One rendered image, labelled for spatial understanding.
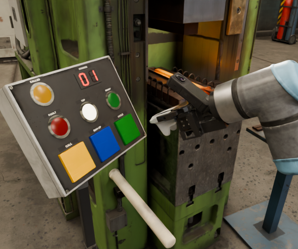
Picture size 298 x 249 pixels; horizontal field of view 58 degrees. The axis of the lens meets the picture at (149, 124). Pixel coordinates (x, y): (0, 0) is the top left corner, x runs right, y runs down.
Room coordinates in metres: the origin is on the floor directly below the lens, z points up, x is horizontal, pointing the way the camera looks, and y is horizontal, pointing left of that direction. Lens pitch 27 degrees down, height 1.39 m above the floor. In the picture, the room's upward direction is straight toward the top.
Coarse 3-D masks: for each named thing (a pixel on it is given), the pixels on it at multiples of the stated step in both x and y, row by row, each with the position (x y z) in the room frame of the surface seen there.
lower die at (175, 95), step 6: (150, 72) 1.37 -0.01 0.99; (156, 72) 1.33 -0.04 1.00; (174, 72) 1.36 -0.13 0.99; (156, 78) 1.27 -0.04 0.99; (162, 78) 1.27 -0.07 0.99; (168, 78) 1.24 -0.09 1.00; (204, 84) 1.16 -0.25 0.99; (162, 96) 1.11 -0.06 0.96; (174, 96) 1.05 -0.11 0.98; (180, 96) 1.05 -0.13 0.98; (174, 102) 1.03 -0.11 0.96; (180, 102) 1.01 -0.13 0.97
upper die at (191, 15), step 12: (156, 0) 1.16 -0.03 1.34; (168, 0) 1.09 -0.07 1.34; (180, 0) 1.03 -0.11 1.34; (192, 0) 1.03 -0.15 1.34; (204, 0) 1.06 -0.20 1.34; (216, 0) 1.09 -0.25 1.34; (156, 12) 1.16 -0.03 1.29; (168, 12) 1.09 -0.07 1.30; (180, 12) 1.03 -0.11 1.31; (192, 12) 1.03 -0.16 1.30; (204, 12) 1.06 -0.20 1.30; (216, 12) 1.09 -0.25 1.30
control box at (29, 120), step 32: (96, 64) 0.77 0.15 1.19; (0, 96) 0.56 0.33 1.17; (32, 96) 0.57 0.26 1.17; (64, 96) 0.63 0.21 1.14; (96, 96) 0.70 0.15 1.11; (32, 128) 0.52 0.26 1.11; (96, 128) 0.64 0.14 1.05; (32, 160) 0.53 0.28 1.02; (96, 160) 0.58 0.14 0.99; (64, 192) 0.48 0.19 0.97
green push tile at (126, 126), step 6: (120, 120) 0.70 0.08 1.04; (126, 120) 0.72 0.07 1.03; (132, 120) 0.74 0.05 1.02; (120, 126) 0.69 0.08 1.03; (126, 126) 0.71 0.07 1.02; (132, 126) 0.72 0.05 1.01; (120, 132) 0.68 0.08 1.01; (126, 132) 0.69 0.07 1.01; (132, 132) 0.71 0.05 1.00; (138, 132) 0.72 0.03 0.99; (126, 138) 0.68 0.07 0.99; (132, 138) 0.69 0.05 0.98; (126, 144) 0.67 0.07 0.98
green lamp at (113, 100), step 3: (111, 93) 0.74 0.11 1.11; (108, 96) 0.73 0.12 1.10; (111, 96) 0.73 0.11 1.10; (114, 96) 0.74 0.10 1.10; (117, 96) 0.75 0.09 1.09; (108, 99) 0.72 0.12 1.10; (111, 99) 0.73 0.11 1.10; (114, 99) 0.74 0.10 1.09; (117, 99) 0.75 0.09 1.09; (111, 102) 0.72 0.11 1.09; (114, 102) 0.73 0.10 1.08; (117, 102) 0.74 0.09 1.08; (111, 105) 0.72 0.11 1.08; (114, 105) 0.72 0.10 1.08; (117, 105) 0.73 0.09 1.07
